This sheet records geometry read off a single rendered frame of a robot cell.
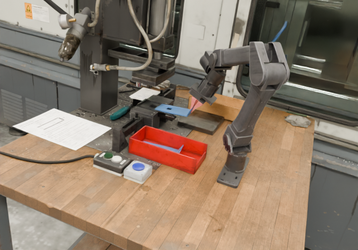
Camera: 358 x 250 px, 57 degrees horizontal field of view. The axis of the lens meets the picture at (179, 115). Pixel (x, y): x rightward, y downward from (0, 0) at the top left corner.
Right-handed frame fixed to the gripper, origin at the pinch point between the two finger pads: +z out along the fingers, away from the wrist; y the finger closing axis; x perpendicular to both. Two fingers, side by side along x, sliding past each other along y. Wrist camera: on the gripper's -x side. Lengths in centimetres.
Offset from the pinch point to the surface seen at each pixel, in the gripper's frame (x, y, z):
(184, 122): -6.6, 0.1, 10.4
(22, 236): 8, 37, 129
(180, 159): 24.3, -8.8, 4.1
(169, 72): -3.3, 16.1, -5.2
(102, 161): 37.6, 9.9, 14.4
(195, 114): -16.6, -0.8, 9.8
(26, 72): -69, 128, 101
